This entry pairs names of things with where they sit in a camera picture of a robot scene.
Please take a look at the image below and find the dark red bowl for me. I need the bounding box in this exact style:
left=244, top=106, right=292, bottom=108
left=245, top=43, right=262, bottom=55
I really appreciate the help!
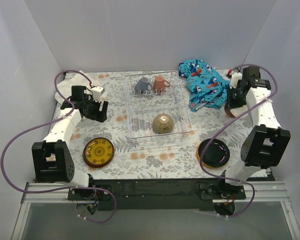
left=224, top=103, right=248, bottom=118

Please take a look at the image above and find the grey ceramic mug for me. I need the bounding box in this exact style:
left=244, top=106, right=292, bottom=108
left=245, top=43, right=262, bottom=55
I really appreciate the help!
left=135, top=77, right=153, bottom=94

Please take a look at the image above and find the beige ceramic bowl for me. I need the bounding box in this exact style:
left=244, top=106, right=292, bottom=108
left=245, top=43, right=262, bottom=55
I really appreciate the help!
left=152, top=113, right=174, bottom=134

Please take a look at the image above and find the salmon pink ceramic mug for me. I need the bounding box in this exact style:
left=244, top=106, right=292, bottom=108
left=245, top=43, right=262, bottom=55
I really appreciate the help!
left=153, top=75, right=171, bottom=93

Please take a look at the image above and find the white wire dish rack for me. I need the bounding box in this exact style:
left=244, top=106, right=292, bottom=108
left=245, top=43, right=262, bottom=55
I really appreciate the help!
left=124, top=70, right=192, bottom=146

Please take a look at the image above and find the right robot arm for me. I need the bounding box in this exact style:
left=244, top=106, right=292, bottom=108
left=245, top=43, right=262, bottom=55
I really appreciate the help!
left=216, top=65, right=291, bottom=199

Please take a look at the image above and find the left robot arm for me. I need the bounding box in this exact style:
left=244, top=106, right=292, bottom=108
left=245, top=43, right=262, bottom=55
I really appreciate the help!
left=31, top=85, right=109, bottom=200

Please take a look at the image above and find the white crumpled cloth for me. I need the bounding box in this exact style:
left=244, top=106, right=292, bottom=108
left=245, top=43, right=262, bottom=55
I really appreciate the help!
left=57, top=70, right=103, bottom=98

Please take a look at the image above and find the blue shark print cloth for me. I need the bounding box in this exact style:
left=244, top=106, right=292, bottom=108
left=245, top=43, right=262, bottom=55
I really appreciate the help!
left=178, top=58, right=230, bottom=112

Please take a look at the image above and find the yellow patterned plate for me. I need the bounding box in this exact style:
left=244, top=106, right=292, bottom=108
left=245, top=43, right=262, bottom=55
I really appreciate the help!
left=82, top=137, right=115, bottom=168

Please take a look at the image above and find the black iridescent plate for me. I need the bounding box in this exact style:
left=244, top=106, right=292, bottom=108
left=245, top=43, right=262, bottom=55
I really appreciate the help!
left=196, top=138, right=230, bottom=169

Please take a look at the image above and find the floral patterned table mat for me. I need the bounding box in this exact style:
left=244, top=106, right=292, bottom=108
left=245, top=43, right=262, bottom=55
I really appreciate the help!
left=37, top=68, right=269, bottom=180

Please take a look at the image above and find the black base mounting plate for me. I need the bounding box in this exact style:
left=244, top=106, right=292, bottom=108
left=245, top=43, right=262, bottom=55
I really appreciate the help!
left=67, top=178, right=248, bottom=211

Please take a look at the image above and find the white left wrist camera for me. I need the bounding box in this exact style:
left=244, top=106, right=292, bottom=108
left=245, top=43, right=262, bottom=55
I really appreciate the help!
left=90, top=86, right=105, bottom=102

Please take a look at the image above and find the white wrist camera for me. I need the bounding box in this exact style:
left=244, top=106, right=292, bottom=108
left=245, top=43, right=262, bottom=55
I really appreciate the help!
left=90, top=86, right=105, bottom=102
left=229, top=71, right=242, bottom=89

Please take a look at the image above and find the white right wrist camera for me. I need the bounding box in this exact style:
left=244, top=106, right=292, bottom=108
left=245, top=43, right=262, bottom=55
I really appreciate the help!
left=229, top=71, right=242, bottom=89

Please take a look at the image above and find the aluminium frame rail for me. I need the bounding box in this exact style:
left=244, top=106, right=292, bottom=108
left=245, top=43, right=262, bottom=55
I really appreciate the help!
left=12, top=178, right=300, bottom=240

